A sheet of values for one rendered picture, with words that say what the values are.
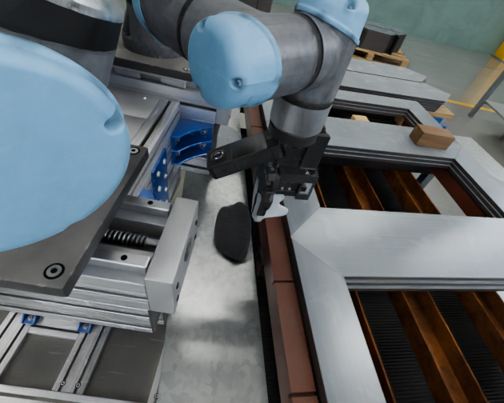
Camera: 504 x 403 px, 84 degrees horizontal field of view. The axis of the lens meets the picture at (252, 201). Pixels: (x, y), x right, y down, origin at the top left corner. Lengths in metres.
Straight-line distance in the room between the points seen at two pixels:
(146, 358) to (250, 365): 0.56
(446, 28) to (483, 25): 0.76
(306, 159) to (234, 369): 0.43
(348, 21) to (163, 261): 0.32
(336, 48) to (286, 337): 0.42
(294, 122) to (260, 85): 0.12
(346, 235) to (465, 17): 8.16
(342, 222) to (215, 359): 0.39
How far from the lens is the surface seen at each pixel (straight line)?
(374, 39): 5.25
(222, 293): 0.68
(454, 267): 0.76
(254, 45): 0.25
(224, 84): 0.25
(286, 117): 0.37
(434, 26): 8.45
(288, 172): 0.42
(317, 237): 0.61
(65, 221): 0.18
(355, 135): 1.02
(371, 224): 0.71
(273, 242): 0.60
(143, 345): 1.14
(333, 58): 0.33
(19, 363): 1.24
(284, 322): 0.53
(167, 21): 0.35
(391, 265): 0.66
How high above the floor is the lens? 1.30
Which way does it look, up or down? 45 degrees down
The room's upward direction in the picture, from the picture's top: 15 degrees clockwise
